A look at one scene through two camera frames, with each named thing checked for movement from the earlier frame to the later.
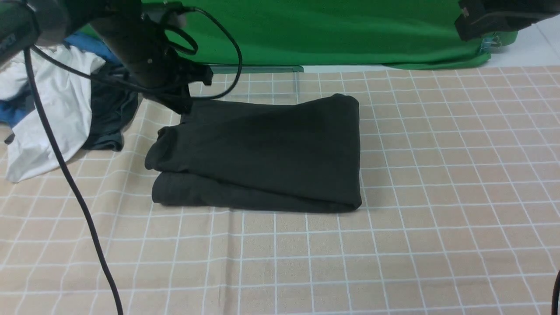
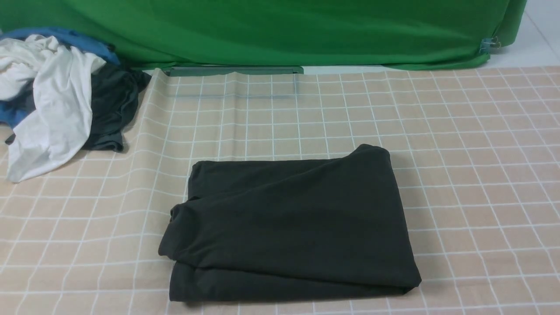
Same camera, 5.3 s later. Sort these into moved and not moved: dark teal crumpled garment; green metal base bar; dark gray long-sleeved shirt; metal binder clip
Moved: dark gray long-sleeved shirt
Not moved: metal binder clip; green metal base bar; dark teal crumpled garment
